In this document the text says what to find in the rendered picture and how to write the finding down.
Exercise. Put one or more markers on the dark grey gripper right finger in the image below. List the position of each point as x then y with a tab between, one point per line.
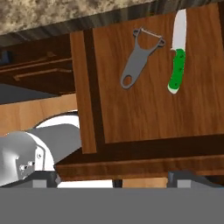
172	178

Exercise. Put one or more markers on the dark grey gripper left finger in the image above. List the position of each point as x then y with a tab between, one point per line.
50	178

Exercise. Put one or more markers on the white and grey rounded object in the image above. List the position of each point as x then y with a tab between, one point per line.
20	148

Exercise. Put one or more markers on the open brown wooden drawer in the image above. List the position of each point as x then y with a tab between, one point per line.
151	116

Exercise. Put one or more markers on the grey metal peeler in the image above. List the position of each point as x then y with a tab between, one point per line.
137	62

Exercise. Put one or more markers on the dark wooden cupboard run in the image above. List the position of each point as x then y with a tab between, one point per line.
35	52

